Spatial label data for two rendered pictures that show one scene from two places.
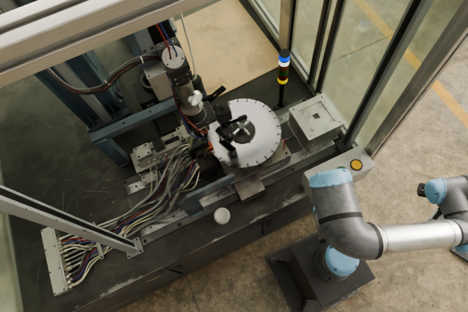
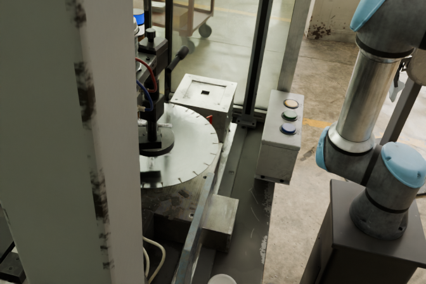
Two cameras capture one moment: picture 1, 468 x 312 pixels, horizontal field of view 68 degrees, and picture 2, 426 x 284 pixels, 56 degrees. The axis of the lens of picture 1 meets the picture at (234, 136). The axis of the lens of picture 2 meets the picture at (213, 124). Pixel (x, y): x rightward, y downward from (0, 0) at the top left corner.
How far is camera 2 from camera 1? 94 cm
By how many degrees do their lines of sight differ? 47
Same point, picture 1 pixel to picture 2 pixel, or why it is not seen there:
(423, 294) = not seen: hidden behind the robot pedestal
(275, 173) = (219, 188)
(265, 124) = (170, 116)
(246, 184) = (213, 213)
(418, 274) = not seen: hidden behind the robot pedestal
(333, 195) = not seen: outside the picture
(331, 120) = (222, 87)
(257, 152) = (198, 145)
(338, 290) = (415, 235)
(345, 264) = (418, 161)
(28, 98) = not seen: outside the picture
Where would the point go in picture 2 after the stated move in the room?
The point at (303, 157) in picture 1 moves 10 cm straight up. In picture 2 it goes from (226, 153) to (230, 128)
